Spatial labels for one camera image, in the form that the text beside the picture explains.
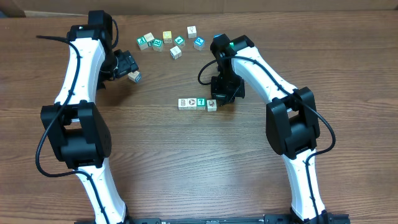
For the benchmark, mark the white block red picture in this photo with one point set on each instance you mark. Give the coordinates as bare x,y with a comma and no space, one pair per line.
211,105

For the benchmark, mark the cardboard backboard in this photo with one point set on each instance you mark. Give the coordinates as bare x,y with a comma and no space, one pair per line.
21,8

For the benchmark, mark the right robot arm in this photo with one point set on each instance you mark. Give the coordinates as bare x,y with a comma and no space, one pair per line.
292,126

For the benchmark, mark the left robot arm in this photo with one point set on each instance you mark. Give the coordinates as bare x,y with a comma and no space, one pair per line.
74,126

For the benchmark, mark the yellow top block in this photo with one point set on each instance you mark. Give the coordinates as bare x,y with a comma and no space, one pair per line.
167,37

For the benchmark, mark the green number four block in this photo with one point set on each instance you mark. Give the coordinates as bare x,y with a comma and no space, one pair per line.
179,41

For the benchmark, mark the green wheelchair symbol block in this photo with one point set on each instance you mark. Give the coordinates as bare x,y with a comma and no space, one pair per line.
142,43

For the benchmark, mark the green letter block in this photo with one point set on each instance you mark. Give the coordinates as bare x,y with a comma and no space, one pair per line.
158,45

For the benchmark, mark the white block top row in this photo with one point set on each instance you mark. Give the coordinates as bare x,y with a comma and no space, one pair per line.
192,32

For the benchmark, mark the green number seven block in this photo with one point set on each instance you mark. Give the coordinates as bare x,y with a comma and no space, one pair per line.
201,103

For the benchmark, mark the plain white lettered block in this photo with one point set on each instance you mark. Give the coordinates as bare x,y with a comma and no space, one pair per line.
149,38

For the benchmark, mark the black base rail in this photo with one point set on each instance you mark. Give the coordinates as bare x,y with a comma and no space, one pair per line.
211,220

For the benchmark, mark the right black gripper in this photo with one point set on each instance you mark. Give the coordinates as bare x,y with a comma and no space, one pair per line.
219,94

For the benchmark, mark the white block owl picture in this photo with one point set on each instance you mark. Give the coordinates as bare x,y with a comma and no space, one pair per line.
182,104

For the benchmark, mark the blue letter P block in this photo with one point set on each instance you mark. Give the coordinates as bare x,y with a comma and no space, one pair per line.
199,43

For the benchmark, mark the white block blue side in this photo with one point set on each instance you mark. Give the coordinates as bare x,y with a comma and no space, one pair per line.
175,52

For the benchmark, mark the white block dark round picture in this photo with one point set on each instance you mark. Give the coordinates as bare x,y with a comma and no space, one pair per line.
191,103

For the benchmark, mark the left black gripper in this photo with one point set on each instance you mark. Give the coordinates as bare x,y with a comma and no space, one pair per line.
127,61

